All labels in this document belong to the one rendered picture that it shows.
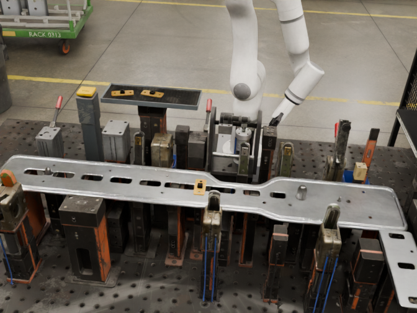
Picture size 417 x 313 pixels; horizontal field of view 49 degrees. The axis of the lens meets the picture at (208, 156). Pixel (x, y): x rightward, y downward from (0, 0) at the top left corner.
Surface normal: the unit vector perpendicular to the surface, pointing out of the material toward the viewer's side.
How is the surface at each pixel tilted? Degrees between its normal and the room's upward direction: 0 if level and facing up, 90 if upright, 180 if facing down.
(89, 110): 90
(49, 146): 90
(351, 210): 0
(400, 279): 0
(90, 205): 0
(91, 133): 90
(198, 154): 90
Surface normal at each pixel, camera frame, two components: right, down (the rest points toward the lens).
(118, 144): -0.11, 0.56
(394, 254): 0.04, -0.83
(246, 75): -0.20, 0.11
